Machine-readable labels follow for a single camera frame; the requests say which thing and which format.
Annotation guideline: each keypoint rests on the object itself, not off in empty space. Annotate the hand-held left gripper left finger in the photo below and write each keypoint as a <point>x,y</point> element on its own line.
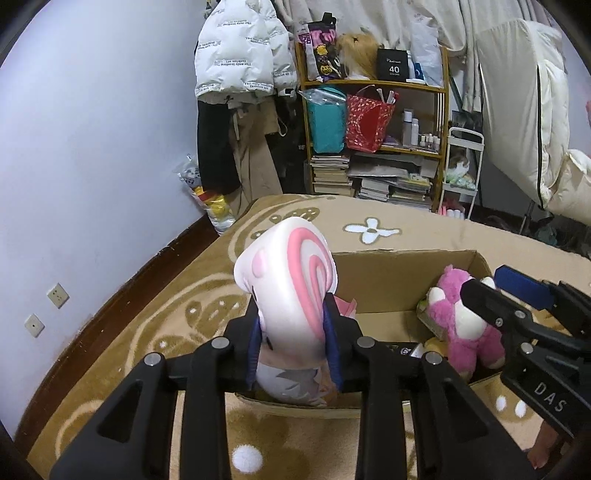
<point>254,350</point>

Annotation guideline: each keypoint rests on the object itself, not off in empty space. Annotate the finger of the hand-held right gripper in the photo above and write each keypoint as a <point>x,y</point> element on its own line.
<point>521,284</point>
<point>489,302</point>

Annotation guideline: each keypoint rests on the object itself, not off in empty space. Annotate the pile of books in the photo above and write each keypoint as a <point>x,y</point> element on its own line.
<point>330,175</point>

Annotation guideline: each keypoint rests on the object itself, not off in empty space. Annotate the tan patterned blanket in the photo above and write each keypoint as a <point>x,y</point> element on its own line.
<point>184,314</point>

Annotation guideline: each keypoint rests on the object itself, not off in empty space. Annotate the white curtain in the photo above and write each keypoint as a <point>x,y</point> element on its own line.
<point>392,18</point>

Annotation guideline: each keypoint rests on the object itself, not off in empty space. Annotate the pink bear plush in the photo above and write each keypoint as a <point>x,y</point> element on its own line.
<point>450,318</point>

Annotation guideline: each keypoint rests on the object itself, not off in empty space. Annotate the white quilted garment cover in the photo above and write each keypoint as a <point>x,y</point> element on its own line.
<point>512,101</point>

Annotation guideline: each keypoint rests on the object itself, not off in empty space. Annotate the wooden shelf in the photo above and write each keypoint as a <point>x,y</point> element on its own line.
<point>441,115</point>

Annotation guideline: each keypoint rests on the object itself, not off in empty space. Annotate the red gift bag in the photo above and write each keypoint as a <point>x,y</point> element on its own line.
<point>367,124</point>

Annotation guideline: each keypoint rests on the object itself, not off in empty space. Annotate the plastic bag of toys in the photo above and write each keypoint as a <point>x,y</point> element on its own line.
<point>210,198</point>

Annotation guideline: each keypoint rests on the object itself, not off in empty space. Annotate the blond wig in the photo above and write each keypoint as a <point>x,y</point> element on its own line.
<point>358,53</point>

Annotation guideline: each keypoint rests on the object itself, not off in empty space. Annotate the group of cosmetic bottles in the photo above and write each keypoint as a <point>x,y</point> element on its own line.
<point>408,129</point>

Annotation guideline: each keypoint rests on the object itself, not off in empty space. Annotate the teal bag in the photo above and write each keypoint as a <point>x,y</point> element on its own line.
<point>325,129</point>

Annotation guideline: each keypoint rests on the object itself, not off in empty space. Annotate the pale green packet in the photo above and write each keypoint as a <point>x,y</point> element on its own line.
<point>425,316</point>

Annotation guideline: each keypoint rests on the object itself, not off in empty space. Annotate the white cart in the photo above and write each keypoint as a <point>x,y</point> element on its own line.
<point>478,161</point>

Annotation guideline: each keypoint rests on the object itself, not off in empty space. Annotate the black hanging garment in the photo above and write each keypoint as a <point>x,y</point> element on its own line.
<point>291,147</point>

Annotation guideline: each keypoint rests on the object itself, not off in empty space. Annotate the black box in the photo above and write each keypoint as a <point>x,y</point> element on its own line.
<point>392,67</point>

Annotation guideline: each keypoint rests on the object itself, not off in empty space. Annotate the beige trousers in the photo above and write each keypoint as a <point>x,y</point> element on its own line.
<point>258,166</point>

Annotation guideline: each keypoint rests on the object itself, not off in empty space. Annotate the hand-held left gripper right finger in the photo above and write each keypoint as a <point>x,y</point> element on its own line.
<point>333,348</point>

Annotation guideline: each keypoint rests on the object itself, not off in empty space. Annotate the wall socket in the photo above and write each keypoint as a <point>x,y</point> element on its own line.
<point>57,295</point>
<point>34,326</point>

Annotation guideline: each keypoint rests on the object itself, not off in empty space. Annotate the row of pink white bottles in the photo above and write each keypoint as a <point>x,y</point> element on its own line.
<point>452,210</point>

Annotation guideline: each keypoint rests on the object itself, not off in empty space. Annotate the white puffer jacket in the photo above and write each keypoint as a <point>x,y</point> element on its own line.
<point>240,50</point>

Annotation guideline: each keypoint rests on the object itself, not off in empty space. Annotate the cardboard box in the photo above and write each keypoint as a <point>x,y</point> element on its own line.
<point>392,281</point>

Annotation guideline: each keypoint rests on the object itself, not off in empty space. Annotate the black coat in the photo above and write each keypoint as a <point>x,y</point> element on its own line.
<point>214,147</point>

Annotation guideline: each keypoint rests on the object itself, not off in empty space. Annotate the white plastic bag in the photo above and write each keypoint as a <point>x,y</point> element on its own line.
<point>425,50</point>

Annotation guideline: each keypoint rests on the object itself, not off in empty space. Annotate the person's right hand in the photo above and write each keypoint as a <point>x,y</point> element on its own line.
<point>545,445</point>

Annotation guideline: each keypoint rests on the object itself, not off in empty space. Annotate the pink white plush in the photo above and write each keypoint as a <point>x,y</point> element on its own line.
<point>286,286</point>

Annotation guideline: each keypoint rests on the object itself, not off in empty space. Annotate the printed tote bag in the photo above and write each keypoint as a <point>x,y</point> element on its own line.
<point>318,50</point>

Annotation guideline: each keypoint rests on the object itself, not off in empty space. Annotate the clear plastic bag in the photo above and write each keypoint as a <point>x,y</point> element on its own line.
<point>323,96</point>

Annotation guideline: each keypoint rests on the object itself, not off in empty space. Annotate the cat plush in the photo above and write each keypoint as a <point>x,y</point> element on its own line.
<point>459,170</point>

